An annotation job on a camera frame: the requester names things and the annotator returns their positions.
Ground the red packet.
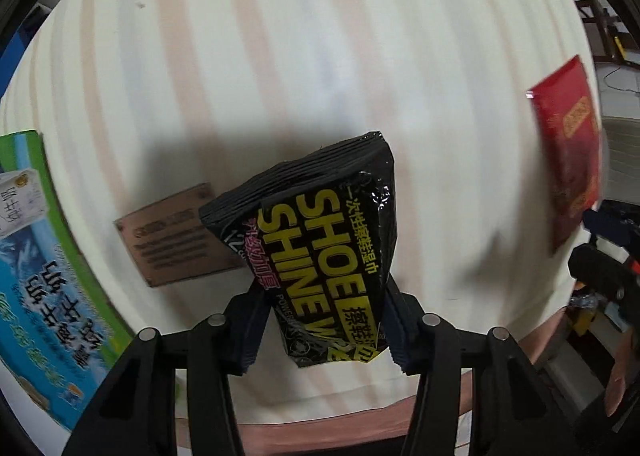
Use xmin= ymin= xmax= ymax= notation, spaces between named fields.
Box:
xmin=527 ymin=56 xmax=601 ymax=253

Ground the black shoe shine wipes pack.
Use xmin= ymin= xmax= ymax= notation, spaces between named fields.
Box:
xmin=200 ymin=131 xmax=397 ymax=367

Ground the open cardboard box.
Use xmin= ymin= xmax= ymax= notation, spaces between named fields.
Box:
xmin=1 ymin=130 xmax=132 ymax=430

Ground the brown green life label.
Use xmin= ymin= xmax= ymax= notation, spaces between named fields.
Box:
xmin=114 ymin=183 xmax=243 ymax=287

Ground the striped tablecloth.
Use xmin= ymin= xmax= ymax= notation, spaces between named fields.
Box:
xmin=0 ymin=0 xmax=609 ymax=427

